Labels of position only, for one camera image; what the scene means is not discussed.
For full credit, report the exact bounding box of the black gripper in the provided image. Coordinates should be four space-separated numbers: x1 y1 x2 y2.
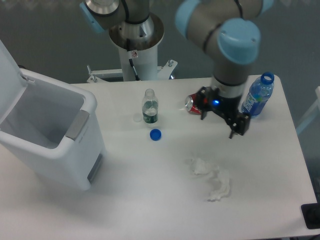
195 86 251 139

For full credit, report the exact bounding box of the blue plastic drink bottle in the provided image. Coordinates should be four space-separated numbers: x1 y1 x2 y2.
241 72 275 118

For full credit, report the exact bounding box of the white crumpled paper ball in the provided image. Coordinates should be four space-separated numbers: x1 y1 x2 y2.
185 157 214 175

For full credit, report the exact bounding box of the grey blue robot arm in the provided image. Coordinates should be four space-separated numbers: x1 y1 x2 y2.
79 0 273 135

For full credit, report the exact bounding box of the black device at edge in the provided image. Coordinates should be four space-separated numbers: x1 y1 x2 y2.
301 203 320 230

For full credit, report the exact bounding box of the blue bottle cap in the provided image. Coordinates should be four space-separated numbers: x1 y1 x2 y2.
149 128 162 141

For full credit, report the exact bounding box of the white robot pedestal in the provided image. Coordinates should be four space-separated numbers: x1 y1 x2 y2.
87 13 178 83

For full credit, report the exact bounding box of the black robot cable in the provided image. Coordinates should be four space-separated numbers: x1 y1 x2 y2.
126 37 141 81

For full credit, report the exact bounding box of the crushed red soda can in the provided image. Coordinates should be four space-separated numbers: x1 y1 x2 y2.
184 93 202 115

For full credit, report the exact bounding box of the clear green label bottle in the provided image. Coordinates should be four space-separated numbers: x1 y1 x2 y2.
142 88 159 124

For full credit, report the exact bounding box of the white open trash bin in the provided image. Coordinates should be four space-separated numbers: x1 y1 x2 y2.
0 45 106 191

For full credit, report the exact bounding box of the white crumpled paper strip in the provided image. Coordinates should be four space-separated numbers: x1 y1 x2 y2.
207 168 231 202

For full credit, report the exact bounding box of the white frame at right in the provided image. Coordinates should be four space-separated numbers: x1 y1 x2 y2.
295 86 320 136

